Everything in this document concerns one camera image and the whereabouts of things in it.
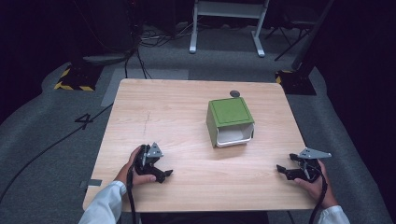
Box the black folding stand legs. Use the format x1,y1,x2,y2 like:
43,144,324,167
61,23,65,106
264,18,316,62

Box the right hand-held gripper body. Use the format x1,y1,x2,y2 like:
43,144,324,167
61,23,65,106
293,147,332,184

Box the bundle of black floor cables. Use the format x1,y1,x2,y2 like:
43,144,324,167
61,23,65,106
123,21,194,80

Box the black tape floor mark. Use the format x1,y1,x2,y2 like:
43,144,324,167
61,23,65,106
74,113,94,131

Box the white drawer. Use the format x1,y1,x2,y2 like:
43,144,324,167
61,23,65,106
215,123,255,148

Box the white metal stand frame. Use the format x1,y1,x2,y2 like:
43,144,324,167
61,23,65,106
189,0,271,58

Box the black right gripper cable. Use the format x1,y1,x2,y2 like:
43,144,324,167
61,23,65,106
307,161,330,224

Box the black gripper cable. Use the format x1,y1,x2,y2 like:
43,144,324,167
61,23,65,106
125,163,138,224
307,161,330,224

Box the grey tape strip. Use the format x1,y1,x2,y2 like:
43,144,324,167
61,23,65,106
78,178,104,189

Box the long black floor cable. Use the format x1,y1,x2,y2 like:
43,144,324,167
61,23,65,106
0,102,114,203

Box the black yellow striped stand base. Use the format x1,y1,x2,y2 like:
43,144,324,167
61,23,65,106
275,69,318,96
53,62,104,92

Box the person's left hand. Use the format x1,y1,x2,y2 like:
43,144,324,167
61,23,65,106
113,146,157,188

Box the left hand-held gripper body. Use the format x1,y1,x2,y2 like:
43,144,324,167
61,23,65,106
133,142,164,175

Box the green drawer box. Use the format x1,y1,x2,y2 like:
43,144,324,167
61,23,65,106
205,96,256,149

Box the person's right hand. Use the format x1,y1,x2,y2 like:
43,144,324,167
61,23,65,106
293,159,339,210

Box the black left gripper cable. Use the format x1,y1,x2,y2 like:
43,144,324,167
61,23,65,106
125,163,138,224

